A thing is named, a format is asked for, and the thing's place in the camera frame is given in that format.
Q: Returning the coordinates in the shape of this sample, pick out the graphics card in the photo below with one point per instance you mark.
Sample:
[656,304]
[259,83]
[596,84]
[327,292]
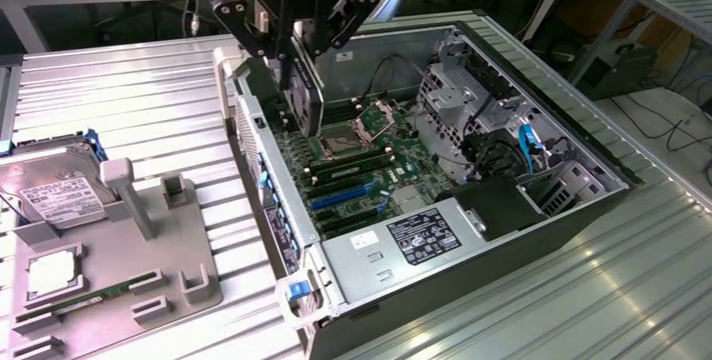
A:
[309,101]

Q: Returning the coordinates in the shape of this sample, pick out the metal socket cover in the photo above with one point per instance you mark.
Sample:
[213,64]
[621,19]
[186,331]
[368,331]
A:
[378,116]

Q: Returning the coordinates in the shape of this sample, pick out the silver disk bay cage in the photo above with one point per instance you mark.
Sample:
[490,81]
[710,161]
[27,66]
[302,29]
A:
[445,101]

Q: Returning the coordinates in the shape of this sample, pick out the CPU socket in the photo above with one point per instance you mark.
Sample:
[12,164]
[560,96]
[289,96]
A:
[342,142]

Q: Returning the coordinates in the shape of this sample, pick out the green motherboard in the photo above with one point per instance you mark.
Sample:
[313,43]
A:
[412,156]

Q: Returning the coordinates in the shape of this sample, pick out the green RAM stick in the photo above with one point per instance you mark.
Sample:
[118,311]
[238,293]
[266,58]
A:
[83,301]
[356,166]

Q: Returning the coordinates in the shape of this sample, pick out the blue disk carrier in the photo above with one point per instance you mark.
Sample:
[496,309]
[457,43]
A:
[98,147]

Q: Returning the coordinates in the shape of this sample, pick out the blue expansion slot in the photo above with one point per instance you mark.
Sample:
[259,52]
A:
[339,197]

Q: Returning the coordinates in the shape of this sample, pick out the silver chipset heatsink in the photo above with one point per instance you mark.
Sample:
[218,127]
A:
[412,198]

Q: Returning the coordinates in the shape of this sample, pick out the black box device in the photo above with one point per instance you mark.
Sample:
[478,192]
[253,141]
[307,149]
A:
[623,68]

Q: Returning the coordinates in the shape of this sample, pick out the silver hard disk drive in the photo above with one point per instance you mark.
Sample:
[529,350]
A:
[44,176]

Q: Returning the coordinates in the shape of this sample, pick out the black plastic shroud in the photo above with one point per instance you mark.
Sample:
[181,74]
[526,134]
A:
[494,206]

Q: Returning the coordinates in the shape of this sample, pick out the grey power supply unit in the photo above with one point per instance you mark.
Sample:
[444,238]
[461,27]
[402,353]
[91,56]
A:
[356,268]

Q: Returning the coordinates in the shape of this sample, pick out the grey parts rack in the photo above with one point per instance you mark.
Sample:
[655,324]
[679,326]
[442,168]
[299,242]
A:
[111,260]

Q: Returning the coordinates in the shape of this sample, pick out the open black PC case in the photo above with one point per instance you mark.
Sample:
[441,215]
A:
[556,226]

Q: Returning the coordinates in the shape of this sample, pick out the blue case latch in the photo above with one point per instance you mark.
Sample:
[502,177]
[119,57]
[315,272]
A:
[297,288]

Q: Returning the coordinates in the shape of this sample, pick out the silver CPU chip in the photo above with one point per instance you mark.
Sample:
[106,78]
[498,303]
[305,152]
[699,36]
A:
[51,272]

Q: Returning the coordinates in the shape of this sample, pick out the grey metal frame post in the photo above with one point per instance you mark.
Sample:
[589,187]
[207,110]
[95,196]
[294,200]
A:
[10,93]

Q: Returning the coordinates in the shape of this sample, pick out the metal slat shelf frame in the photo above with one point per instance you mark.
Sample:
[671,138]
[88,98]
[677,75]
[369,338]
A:
[684,1]

